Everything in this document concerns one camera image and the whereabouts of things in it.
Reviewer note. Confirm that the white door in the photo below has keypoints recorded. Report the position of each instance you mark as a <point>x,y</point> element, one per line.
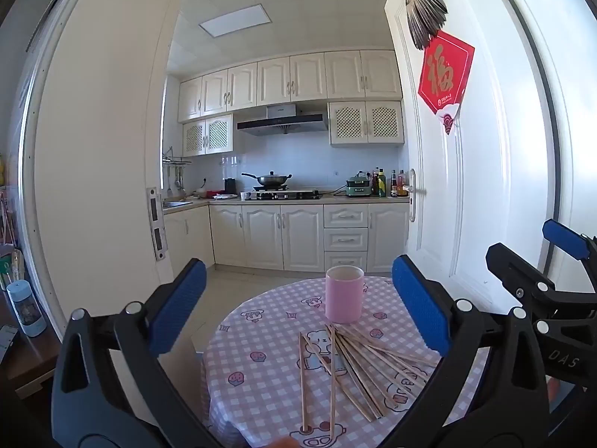
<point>489,172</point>

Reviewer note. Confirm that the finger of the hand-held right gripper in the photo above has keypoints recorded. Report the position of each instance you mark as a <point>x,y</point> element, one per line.
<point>513,266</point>
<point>562,238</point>

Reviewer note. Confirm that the cream upper wall cabinets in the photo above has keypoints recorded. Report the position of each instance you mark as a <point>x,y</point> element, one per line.
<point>289,79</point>

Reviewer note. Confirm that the row of sauce bottles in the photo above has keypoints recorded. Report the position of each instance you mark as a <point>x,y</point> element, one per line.
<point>381,186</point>

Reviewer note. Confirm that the metal wall utensil rack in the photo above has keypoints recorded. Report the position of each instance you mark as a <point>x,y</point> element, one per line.
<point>175,162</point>

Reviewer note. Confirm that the green electric cooker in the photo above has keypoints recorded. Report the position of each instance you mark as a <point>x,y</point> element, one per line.
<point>358,189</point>

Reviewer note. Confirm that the red flat container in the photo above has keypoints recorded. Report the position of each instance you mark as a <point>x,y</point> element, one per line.
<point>215,193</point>

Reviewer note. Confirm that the bunch of wooden chopsticks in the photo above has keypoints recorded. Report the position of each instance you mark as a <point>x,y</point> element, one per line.
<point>346,351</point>

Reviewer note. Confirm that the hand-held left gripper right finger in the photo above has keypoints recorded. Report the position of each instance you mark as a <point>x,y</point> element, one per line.
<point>419,308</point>

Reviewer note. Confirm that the cream base cabinets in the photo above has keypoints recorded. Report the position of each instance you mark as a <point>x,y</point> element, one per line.
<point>261,233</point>

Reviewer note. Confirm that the light blue bottle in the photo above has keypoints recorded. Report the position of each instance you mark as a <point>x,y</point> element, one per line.
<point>25,310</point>

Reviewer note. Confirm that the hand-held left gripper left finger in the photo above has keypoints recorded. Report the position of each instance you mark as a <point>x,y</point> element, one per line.
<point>179,308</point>

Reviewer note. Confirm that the pink cup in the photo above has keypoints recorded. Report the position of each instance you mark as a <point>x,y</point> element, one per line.
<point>344,296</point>

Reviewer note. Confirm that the gas stove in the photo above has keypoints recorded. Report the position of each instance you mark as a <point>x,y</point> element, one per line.
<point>284,193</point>

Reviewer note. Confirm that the metal wok with lid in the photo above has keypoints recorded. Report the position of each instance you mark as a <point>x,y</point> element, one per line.
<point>273,180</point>

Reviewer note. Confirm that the metal kitchen sink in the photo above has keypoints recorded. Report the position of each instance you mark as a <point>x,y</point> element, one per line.
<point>175,204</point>

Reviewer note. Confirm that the ceiling light panel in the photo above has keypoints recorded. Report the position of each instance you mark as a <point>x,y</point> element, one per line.
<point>233,19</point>

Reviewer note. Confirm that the range hood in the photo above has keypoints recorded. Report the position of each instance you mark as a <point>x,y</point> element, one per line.
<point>280,123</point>

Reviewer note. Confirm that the narrow lattice door cabinet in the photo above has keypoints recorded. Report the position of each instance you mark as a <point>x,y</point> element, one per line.
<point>207,135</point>

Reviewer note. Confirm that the wooden side table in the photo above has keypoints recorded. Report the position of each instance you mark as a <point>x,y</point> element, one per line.
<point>32,364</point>

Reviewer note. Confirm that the wide lattice door cabinet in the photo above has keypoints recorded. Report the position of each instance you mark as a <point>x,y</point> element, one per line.
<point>366,122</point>

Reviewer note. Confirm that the red paper door decoration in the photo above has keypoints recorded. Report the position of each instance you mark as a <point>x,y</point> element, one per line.
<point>443,74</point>

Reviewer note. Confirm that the pink checkered tablecloth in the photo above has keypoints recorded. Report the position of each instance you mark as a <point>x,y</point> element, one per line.
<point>261,336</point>

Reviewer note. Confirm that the feather fan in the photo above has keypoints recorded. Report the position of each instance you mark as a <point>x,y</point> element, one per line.
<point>424,18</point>

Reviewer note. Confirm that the metal door strike plate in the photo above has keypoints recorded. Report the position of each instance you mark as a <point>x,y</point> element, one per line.
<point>154,205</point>
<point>160,242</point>

